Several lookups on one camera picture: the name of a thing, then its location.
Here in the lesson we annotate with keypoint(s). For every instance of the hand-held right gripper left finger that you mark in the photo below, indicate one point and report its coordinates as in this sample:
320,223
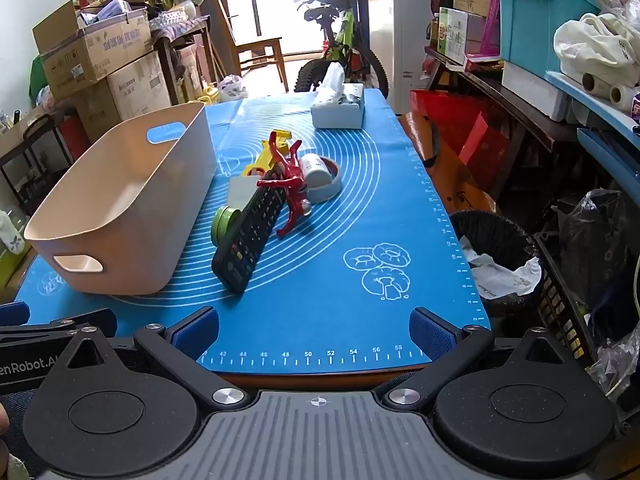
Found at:
196,332

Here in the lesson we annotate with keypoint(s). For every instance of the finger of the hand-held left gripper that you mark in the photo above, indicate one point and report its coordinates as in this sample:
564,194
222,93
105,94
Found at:
95,321
12,312

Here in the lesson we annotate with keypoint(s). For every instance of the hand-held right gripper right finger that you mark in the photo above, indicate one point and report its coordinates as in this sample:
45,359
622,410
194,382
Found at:
431,332

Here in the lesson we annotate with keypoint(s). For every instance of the black remote control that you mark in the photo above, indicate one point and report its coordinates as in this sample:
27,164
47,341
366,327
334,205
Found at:
247,245

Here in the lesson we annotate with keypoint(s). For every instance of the green round tin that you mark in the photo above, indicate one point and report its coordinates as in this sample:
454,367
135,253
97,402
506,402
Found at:
222,225

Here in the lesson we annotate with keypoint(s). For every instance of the beige plastic basket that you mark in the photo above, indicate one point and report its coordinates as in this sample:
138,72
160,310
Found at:
100,200

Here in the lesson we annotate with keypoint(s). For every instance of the white plug charger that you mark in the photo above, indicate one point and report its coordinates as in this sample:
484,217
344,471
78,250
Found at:
242,192

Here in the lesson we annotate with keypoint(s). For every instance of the red plastic clamp holder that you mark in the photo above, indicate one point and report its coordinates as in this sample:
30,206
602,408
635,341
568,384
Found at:
295,195

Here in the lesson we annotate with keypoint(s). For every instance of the yellow plastic toy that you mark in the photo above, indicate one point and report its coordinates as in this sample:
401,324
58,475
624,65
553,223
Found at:
267,157

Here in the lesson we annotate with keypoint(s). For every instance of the white small bottle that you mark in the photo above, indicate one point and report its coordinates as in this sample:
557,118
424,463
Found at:
315,167

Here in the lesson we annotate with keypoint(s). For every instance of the dark blue denim clothing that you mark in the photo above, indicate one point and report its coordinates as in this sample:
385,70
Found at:
20,410

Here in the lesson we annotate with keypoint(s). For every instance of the white leaf print bottle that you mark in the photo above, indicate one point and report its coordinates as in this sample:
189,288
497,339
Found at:
10,235

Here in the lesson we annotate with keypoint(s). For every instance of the crumpled white paper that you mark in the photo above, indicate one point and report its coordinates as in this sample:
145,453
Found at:
500,275

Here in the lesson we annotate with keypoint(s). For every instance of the black waste basket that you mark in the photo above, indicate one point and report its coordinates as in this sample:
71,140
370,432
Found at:
490,227

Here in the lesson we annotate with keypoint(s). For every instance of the black plastic crate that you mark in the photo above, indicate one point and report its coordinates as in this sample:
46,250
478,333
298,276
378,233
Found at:
560,300

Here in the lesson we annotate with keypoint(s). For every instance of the orange brown box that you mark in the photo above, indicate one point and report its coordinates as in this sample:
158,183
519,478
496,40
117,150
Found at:
450,180

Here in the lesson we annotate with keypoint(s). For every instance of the blue silicone mat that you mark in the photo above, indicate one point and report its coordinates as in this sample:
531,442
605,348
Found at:
350,200

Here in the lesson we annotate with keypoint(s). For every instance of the black metal cart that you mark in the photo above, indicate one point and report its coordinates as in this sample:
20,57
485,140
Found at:
35,127

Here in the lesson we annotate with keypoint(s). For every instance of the black plastic bag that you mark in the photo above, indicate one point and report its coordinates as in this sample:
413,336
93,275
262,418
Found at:
595,240

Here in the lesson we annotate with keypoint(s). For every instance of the red paper bag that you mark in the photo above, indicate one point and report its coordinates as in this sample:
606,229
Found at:
465,120

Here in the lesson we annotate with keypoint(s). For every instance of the dark wooden bench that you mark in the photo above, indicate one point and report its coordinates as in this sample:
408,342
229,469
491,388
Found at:
530,120

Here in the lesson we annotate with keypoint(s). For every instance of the tissue box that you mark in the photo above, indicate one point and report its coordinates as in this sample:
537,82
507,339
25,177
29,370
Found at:
335,117

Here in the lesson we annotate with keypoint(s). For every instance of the yellow plastic containers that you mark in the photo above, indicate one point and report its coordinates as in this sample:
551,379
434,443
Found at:
207,96

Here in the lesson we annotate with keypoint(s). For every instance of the white plastic bag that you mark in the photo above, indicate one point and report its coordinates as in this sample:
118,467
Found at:
232,87

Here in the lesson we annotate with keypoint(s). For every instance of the light blue shelf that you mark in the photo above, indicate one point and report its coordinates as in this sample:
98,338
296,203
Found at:
605,150

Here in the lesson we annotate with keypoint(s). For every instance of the white foam box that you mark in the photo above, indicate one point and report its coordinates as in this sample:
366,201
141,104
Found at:
530,90

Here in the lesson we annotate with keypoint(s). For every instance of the open cardboard box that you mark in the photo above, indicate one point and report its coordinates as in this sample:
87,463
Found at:
95,55

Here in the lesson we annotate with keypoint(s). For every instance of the pink flat boxes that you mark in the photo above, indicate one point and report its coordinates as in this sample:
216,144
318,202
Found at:
482,62

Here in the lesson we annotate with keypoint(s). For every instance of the dark wooden side table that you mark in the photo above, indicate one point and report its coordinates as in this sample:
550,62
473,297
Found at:
170,45

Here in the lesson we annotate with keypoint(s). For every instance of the wooden chair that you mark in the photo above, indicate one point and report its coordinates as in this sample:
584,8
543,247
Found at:
260,47

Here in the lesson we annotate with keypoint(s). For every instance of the white freezer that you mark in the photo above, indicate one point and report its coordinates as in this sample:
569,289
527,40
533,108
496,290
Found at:
410,35

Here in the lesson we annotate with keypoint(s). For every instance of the green white carton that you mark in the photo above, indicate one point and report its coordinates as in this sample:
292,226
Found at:
455,35

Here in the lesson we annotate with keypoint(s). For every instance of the white paper rolls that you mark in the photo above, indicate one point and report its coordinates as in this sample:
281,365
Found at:
607,90

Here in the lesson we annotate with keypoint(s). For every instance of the green black bicycle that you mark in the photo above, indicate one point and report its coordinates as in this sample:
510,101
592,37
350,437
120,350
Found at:
345,40

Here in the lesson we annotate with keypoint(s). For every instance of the teal storage bin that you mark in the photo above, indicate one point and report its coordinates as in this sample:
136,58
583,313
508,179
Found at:
535,30

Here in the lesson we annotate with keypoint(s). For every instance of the white cloth bag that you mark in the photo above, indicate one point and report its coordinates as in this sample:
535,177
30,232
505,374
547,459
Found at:
595,45

